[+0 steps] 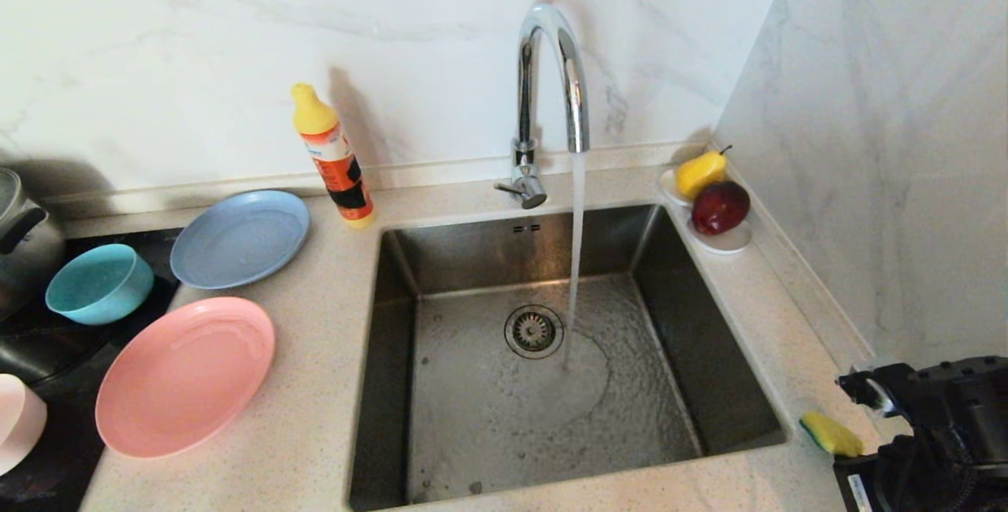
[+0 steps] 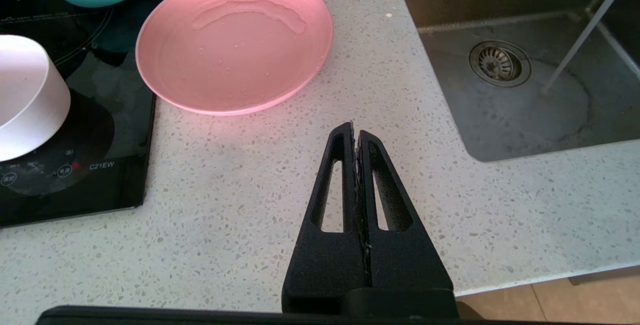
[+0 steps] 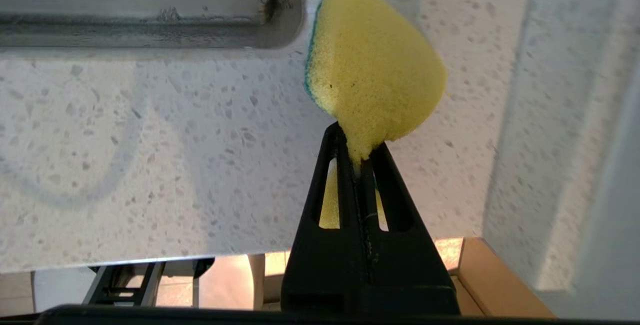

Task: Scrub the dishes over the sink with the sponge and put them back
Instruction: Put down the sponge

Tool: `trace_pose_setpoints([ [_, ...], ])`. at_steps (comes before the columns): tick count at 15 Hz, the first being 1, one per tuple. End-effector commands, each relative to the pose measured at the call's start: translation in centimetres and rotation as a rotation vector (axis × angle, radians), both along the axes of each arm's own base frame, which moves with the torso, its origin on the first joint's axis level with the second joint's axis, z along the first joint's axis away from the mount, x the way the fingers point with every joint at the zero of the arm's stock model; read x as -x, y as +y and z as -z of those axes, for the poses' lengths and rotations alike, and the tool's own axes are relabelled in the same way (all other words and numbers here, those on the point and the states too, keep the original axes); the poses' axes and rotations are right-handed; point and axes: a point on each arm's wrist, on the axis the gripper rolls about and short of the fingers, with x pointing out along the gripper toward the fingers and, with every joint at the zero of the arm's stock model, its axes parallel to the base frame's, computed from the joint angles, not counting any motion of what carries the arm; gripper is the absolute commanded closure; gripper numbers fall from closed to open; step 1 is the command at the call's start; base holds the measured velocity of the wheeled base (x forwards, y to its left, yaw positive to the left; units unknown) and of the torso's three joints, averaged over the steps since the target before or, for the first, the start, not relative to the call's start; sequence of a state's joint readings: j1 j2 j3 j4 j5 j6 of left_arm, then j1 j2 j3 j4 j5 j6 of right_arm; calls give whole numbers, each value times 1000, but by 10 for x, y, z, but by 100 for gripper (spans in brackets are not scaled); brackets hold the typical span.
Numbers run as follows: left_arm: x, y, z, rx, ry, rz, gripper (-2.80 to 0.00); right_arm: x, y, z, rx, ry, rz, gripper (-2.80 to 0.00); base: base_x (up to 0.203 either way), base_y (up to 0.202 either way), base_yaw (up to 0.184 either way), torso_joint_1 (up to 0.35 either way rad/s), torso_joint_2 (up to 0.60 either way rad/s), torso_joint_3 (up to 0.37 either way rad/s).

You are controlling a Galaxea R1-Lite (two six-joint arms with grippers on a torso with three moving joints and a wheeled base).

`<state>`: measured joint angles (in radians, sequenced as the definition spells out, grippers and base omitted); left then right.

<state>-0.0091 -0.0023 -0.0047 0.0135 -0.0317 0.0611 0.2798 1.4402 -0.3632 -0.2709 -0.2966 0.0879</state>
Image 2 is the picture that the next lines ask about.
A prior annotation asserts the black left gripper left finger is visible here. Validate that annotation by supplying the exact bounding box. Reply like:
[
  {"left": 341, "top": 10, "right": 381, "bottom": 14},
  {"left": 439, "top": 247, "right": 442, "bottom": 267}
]
[{"left": 281, "top": 121, "right": 372, "bottom": 314}]

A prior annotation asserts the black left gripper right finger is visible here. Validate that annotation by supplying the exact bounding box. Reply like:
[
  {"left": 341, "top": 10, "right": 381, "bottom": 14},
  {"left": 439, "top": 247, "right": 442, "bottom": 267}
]
[{"left": 357, "top": 129, "right": 455, "bottom": 291}]

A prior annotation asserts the large salmon pink plate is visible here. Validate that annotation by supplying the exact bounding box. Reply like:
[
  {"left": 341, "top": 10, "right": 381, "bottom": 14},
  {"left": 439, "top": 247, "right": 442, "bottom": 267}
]
[{"left": 135, "top": 0, "right": 334, "bottom": 117}]

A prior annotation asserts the small light pink plate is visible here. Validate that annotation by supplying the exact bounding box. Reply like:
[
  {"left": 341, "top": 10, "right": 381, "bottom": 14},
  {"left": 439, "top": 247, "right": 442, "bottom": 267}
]
[{"left": 0, "top": 34, "right": 72, "bottom": 163}]

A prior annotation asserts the stainless steel sink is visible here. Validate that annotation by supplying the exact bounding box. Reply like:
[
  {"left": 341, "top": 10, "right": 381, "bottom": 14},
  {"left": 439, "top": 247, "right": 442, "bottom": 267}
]
[{"left": 390, "top": 0, "right": 640, "bottom": 163}]

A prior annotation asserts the metal sink drain strainer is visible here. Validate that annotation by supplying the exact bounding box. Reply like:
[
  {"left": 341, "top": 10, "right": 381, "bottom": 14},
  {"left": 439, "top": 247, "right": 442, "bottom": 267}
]
[{"left": 468, "top": 40, "right": 532, "bottom": 88}]

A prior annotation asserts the black induction cooktop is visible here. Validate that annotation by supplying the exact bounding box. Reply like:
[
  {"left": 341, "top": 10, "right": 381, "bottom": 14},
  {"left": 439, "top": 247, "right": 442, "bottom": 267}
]
[{"left": 0, "top": 0, "right": 173, "bottom": 229}]

